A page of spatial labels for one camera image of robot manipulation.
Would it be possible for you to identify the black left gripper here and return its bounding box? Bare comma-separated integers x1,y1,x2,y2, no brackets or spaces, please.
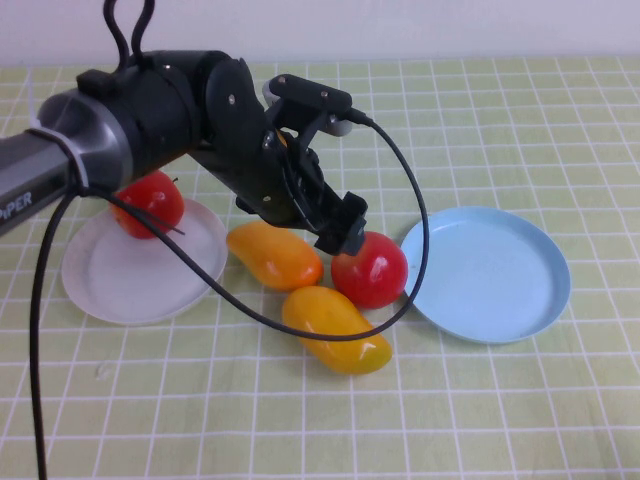
199,129,369,256

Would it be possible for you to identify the red apple with yellowish top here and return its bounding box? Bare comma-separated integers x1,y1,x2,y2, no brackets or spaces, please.
330,230,409,310

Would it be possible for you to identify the orange mango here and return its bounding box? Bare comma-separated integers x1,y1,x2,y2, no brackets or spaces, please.
226,220,325,293

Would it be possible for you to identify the yellow mango with greenish tip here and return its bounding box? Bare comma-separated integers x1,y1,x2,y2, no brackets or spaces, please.
281,285,393,376

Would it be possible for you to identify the red apple with stem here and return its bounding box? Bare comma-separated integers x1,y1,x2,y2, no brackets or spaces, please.
110,169,186,240

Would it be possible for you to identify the light blue round plate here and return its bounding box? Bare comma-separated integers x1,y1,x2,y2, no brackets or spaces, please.
399,205,571,345

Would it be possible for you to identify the white round plate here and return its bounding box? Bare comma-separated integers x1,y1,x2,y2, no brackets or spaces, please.
60,197,230,326

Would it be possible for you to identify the green checkered tablecloth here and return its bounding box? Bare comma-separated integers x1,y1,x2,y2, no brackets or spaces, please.
0,57,640,480

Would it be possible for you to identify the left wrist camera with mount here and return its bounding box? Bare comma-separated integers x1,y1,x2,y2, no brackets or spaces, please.
262,73,354,137

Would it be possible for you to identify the white cable tie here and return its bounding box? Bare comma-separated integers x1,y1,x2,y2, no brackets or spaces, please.
24,84,91,194

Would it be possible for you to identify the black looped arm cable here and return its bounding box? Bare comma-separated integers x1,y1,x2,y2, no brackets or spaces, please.
102,0,156,69

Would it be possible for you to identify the black camera cable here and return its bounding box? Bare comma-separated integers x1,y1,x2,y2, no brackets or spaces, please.
29,107,430,480

